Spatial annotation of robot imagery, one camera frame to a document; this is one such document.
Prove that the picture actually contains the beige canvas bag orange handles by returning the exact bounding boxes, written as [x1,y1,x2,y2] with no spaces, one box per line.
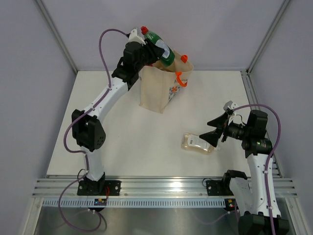
[139,51,194,113]

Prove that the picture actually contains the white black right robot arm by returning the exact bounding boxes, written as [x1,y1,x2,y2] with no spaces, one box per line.
[200,109,290,235]

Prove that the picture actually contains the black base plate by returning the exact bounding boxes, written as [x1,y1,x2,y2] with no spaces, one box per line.
[77,180,121,196]
[205,180,224,196]

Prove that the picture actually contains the white slotted cable duct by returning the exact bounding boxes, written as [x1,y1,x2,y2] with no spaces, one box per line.
[43,198,226,208]

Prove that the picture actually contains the aluminium mounting rail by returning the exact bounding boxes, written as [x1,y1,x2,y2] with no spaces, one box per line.
[31,176,298,199]

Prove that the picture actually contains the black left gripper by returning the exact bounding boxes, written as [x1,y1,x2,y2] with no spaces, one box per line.
[134,38,164,72]

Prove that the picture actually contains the clear soap bottle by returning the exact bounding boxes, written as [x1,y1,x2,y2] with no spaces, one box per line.
[181,133,220,155]

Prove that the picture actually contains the right aluminium corner post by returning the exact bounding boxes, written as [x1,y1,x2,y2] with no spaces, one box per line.
[246,0,292,75]

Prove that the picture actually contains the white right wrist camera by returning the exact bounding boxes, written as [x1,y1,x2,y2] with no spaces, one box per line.
[223,100,238,122]

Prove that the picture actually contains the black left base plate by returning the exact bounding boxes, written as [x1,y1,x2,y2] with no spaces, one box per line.
[77,180,121,196]

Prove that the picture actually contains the green dish soap bottle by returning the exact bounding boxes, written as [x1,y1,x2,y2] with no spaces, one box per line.
[140,25,176,68]

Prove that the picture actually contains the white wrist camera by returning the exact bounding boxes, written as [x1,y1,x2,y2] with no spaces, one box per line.
[223,100,238,122]
[127,28,146,45]

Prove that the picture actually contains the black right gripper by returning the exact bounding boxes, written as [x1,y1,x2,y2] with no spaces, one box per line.
[200,112,251,147]

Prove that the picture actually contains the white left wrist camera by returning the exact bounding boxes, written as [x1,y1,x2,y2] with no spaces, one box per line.
[127,28,146,45]

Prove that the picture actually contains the aluminium corner post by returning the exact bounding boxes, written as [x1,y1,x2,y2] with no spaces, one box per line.
[33,0,78,75]
[246,0,292,75]

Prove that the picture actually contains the left aluminium corner post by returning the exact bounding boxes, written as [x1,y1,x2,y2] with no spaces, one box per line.
[33,0,78,75]

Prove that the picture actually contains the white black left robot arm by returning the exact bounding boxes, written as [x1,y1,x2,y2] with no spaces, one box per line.
[71,40,165,196]

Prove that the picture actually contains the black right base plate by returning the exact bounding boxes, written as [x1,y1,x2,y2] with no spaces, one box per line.
[205,180,224,196]

